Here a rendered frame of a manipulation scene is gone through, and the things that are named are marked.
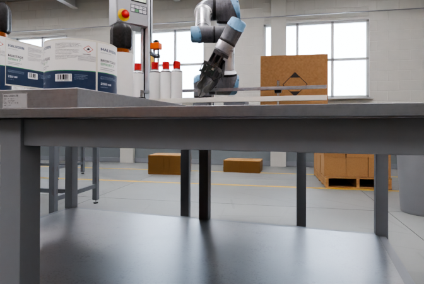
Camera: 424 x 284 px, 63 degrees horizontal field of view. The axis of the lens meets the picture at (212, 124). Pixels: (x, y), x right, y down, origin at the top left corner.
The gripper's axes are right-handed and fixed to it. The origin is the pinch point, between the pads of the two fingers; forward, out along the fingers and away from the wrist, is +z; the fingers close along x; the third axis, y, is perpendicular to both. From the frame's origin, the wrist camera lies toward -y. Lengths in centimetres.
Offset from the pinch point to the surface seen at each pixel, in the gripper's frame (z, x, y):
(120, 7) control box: -16, -56, 0
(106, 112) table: 5, 14, 85
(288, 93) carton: -19.1, 30.9, -16.4
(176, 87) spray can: 2.7, -10.9, 2.4
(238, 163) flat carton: 108, -32, -433
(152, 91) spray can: 9.9, -19.7, 3.5
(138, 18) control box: -16, -50, -7
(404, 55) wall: -205, 117, -573
